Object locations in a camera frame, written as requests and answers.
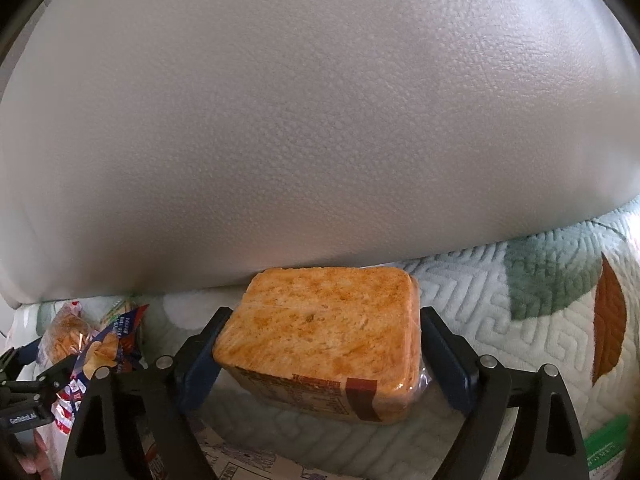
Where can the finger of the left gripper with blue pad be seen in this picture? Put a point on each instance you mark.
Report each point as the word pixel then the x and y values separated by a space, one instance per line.
pixel 28 353

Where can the white green snack packet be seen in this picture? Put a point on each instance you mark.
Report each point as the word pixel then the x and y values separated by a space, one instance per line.
pixel 606 449

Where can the beige leather headboard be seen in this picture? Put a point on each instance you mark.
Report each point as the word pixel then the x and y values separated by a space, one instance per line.
pixel 152 145

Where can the round biscuit bag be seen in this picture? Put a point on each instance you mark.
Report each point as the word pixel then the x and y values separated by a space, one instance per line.
pixel 67 335

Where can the toast slice pack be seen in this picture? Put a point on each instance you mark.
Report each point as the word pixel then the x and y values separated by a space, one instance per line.
pixel 334 342

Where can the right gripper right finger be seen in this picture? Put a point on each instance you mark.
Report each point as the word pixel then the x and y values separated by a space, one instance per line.
pixel 546 442

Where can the blue white chip bag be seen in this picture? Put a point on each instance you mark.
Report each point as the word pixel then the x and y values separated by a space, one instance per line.
pixel 116 346

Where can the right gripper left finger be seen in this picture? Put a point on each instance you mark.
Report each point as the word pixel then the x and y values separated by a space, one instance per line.
pixel 105 442

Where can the red white striped snack bag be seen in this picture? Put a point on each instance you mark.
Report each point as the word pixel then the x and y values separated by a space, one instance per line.
pixel 67 405

